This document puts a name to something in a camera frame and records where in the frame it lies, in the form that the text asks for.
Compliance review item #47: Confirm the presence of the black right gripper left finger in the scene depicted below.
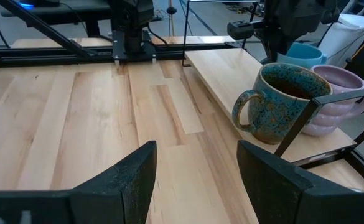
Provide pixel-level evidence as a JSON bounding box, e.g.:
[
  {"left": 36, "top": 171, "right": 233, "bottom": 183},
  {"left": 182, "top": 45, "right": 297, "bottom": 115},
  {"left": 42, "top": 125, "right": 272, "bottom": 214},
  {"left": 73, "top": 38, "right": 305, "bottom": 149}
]
[{"left": 70, "top": 140, "right": 157, "bottom": 224}]

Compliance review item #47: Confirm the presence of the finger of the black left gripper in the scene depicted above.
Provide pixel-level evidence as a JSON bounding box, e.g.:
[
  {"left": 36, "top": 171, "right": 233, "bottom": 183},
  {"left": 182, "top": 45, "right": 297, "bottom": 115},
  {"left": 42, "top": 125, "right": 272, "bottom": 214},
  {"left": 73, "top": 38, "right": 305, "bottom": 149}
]
[{"left": 264, "top": 39, "right": 287, "bottom": 64}]

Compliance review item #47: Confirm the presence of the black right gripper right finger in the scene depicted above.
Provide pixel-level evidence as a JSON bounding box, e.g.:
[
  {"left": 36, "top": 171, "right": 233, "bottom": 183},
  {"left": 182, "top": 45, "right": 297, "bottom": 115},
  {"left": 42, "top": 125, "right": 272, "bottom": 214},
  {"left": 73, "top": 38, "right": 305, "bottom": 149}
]
[{"left": 236, "top": 139, "right": 364, "bottom": 224}]

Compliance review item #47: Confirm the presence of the light blue faceted mug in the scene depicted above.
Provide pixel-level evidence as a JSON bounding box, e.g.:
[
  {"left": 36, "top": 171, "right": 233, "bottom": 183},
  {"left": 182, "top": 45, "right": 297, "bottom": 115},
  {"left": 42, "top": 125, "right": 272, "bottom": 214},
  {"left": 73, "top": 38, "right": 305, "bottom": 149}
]
[{"left": 276, "top": 42, "right": 328, "bottom": 70}]

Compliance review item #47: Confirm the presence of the speckled blue brown mug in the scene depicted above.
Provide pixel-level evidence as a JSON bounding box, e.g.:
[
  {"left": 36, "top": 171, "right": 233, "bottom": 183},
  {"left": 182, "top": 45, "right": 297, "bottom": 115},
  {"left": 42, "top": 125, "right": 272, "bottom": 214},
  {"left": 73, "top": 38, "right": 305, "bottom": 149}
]
[{"left": 231, "top": 62, "right": 334, "bottom": 146}]

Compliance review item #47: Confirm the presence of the lilac bubble-ribbed mug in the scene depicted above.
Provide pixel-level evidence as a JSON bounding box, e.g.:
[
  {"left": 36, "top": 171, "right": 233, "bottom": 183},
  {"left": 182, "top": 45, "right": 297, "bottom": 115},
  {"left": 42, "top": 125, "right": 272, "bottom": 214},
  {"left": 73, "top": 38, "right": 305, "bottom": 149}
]
[{"left": 301, "top": 64, "right": 364, "bottom": 137}]

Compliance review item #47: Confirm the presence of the white bin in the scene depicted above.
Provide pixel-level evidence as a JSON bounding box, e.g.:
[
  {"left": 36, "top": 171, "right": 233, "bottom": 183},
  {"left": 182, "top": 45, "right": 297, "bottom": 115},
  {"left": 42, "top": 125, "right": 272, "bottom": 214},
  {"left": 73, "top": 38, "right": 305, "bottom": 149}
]
[{"left": 318, "top": 14, "right": 364, "bottom": 68}]

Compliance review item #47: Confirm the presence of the black knob on thin pole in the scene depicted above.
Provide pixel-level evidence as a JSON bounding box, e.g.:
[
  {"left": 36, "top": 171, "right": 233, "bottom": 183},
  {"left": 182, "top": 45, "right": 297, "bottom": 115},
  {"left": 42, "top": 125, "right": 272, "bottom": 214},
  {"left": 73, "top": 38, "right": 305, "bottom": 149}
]
[{"left": 166, "top": 0, "right": 178, "bottom": 37}]

